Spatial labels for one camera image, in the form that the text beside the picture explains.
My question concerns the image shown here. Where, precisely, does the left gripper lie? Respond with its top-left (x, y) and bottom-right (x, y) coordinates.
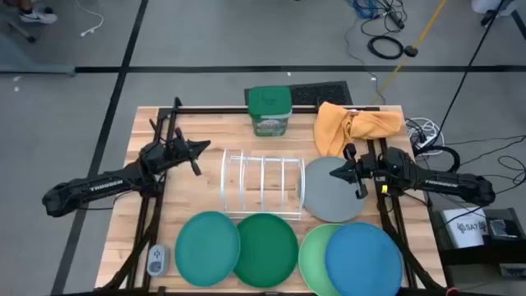
top-left (160, 127), bottom-right (211, 177)

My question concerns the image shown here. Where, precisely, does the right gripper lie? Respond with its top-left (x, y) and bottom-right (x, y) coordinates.
top-left (330, 143), bottom-right (385, 201)

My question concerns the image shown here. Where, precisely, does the light green plate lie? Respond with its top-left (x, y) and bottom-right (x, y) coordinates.
top-left (298, 223), bottom-right (344, 296)

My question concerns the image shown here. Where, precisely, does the dark green plate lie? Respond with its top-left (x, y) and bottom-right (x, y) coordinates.
top-left (233, 213), bottom-right (300, 289)

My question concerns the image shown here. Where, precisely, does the grey plate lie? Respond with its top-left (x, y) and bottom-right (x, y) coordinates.
top-left (302, 156), bottom-right (368, 224)

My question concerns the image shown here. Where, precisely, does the orange cloth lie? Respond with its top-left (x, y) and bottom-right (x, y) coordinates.
top-left (313, 101), bottom-right (404, 158)

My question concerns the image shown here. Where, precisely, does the black floor mat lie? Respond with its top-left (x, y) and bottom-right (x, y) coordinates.
top-left (244, 81), bottom-right (353, 107)

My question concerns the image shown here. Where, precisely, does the green lidded container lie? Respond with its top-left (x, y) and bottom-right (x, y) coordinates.
top-left (247, 86), bottom-right (293, 137)

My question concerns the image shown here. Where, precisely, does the blue plate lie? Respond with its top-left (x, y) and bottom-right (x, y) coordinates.
top-left (325, 222), bottom-right (404, 296)

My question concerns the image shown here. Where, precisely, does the teal plate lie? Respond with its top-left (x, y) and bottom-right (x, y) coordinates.
top-left (174, 210), bottom-right (242, 288)

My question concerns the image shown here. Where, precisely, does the white printed box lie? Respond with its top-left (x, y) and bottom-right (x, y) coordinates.
top-left (441, 207), bottom-right (490, 249)

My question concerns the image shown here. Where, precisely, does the black side cart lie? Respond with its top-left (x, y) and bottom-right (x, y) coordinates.
top-left (429, 205), bottom-right (526, 289)

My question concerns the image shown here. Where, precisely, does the black power strip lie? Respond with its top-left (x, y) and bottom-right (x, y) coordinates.
top-left (388, 10), bottom-right (406, 30)

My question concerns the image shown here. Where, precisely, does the black box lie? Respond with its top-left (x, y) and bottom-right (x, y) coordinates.
top-left (482, 208), bottom-right (526, 240)

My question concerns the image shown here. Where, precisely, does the person's shoe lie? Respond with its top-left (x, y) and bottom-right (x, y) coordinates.
top-left (19, 9), bottom-right (59, 25)

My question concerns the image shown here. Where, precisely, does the black metal rig frame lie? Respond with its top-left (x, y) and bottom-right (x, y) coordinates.
top-left (94, 97), bottom-right (451, 296)

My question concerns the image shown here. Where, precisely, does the white wire dish rack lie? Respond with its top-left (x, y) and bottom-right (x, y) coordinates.
top-left (220, 148), bottom-right (307, 221)

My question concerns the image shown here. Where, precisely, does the white cable bundle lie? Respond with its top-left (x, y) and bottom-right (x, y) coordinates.
top-left (404, 118), bottom-right (441, 156)

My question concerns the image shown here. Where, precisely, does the thick black cable loop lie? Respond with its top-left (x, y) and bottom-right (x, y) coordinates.
top-left (413, 144), bottom-right (462, 174)

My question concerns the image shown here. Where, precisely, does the coiled black cable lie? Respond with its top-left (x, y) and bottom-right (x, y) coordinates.
top-left (367, 35), bottom-right (405, 61)

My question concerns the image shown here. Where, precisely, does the blue cable bundle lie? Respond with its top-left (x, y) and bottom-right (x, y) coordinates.
top-left (348, 0), bottom-right (377, 20)

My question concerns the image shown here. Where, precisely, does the yellow hanging strap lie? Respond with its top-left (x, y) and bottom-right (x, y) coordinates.
top-left (371, 0), bottom-right (449, 106)

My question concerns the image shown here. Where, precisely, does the white floor cable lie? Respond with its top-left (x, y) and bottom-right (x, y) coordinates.
top-left (75, 0), bottom-right (105, 38)

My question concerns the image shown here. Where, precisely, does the long black hanging cable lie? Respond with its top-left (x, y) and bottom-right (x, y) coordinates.
top-left (427, 0), bottom-right (509, 145)

